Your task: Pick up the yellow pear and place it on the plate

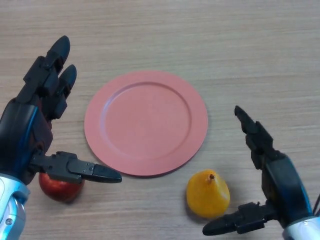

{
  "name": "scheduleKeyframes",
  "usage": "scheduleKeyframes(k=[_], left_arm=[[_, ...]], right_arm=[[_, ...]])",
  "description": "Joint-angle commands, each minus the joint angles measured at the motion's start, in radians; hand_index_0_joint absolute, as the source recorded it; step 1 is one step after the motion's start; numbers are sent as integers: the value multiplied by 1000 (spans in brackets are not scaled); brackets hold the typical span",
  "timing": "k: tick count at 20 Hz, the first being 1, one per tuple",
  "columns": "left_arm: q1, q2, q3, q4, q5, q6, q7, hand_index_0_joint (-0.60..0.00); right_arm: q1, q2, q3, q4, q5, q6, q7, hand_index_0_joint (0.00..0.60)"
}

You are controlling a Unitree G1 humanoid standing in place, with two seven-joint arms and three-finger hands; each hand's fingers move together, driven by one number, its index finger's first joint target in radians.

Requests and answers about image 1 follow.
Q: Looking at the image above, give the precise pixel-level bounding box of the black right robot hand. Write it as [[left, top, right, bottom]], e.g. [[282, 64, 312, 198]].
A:
[[201, 105, 314, 237]]

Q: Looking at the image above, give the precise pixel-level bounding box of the red apple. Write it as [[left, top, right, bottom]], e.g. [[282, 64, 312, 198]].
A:
[[38, 171, 85, 204]]

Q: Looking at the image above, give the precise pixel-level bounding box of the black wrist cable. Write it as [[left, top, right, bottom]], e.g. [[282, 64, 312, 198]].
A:
[[312, 193, 320, 216]]

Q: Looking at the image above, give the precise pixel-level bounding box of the yellow pear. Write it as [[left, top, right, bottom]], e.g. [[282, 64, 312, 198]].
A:
[[186, 169, 231, 219]]

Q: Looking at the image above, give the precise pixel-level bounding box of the pink round plate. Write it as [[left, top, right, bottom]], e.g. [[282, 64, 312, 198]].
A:
[[83, 70, 209, 179]]

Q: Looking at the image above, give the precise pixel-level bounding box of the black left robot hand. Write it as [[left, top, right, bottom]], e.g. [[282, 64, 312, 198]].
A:
[[0, 35, 123, 187]]

